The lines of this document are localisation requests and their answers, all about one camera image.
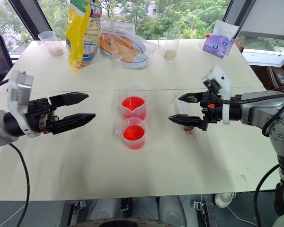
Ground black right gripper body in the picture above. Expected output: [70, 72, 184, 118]
[199, 89, 224, 131]

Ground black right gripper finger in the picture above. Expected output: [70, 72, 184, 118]
[168, 113, 208, 131]
[177, 92, 206, 104]

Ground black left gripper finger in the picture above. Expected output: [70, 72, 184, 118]
[52, 113, 96, 136]
[49, 92, 89, 107]

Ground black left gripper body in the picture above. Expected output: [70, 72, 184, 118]
[24, 97, 60, 134]

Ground small beaker red liquid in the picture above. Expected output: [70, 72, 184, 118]
[115, 117, 146, 150]

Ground clear measuring cup with grains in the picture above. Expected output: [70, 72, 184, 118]
[37, 30, 64, 57]

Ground large beaker red liquid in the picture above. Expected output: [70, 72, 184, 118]
[118, 85, 148, 120]

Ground empty clear beaker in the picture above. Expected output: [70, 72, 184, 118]
[171, 94, 195, 138]

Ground tall clear glass with beans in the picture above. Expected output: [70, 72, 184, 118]
[158, 27, 181, 62]

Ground purple tissue pack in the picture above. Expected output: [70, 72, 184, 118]
[202, 19, 240, 59]

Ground yellow snack bag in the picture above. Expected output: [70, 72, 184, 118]
[65, 0, 103, 73]

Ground brown chair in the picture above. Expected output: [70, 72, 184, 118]
[266, 66, 284, 92]

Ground clear plastic bag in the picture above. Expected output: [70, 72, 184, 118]
[98, 20, 155, 70]

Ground metal table clamp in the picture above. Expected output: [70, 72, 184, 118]
[190, 199, 208, 212]
[70, 200, 86, 214]

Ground white sneaker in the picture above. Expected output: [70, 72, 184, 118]
[214, 191, 236, 209]

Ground grey robot legs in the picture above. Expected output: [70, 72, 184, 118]
[93, 195, 188, 227]

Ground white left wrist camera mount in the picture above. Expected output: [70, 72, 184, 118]
[6, 70, 44, 138]

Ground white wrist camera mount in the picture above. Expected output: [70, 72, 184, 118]
[6, 70, 44, 138]
[201, 65, 233, 125]

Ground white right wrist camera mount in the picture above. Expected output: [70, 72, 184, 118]
[201, 65, 233, 125]

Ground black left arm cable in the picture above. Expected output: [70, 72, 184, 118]
[0, 142, 30, 227]

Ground black window frame beam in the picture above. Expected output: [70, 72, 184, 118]
[12, 0, 53, 41]
[222, 0, 257, 39]

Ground black cable under table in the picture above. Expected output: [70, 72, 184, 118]
[253, 164, 281, 227]

